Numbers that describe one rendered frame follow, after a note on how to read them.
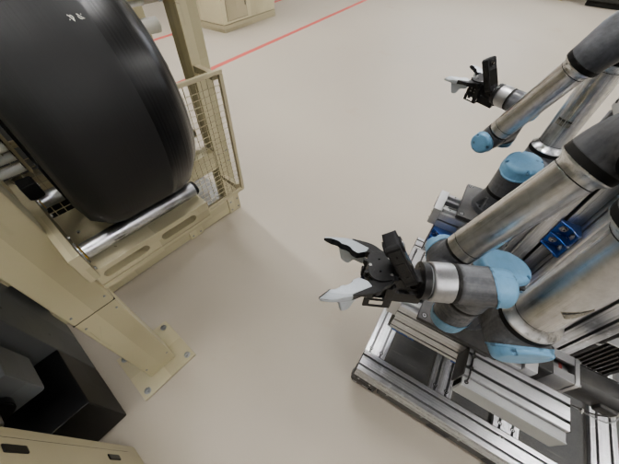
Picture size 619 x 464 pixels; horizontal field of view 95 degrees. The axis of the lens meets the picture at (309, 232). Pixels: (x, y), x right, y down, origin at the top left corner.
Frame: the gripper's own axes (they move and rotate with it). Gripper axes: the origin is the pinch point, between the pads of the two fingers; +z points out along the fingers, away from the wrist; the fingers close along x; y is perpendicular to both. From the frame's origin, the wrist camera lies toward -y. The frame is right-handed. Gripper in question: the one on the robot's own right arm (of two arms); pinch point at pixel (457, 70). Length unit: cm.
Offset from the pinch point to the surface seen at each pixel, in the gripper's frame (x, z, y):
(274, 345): -118, -22, 91
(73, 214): -151, 24, 5
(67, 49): -119, -8, -44
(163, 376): -169, -7, 83
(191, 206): -117, 1, 4
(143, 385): -177, -6, 82
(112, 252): -140, -6, 1
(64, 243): -146, -5, -8
